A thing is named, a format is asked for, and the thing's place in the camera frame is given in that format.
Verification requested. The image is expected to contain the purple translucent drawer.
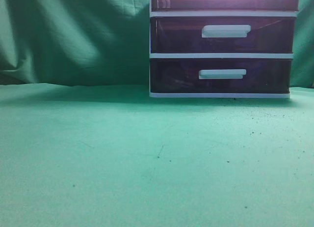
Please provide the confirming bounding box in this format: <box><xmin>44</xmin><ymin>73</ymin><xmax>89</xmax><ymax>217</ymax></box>
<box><xmin>150</xmin><ymin>58</ymin><xmax>291</xmax><ymax>94</ymax></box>
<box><xmin>151</xmin><ymin>17</ymin><xmax>295</xmax><ymax>54</ymax></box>
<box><xmin>151</xmin><ymin>0</ymin><xmax>299</xmax><ymax>11</ymax></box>

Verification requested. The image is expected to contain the middle purple translucent drawer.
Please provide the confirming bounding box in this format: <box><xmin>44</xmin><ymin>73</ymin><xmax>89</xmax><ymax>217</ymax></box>
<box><xmin>151</xmin><ymin>17</ymin><xmax>295</xmax><ymax>54</ymax></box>

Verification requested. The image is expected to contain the green cloth backdrop and cover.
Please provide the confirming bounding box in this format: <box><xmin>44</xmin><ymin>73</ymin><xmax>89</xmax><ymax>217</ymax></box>
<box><xmin>0</xmin><ymin>0</ymin><xmax>314</xmax><ymax>227</ymax></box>

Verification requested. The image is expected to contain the white plastic drawer cabinet frame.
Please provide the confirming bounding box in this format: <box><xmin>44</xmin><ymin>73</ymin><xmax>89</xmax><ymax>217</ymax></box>
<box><xmin>149</xmin><ymin>0</ymin><xmax>298</xmax><ymax>98</ymax></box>

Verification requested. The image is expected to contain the top purple translucent drawer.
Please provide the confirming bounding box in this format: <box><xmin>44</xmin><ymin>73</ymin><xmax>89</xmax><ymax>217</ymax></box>
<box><xmin>151</xmin><ymin>0</ymin><xmax>299</xmax><ymax>11</ymax></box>

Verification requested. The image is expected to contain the bottom purple translucent drawer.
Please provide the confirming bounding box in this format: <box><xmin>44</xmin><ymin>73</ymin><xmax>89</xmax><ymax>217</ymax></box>
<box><xmin>150</xmin><ymin>58</ymin><xmax>291</xmax><ymax>94</ymax></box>

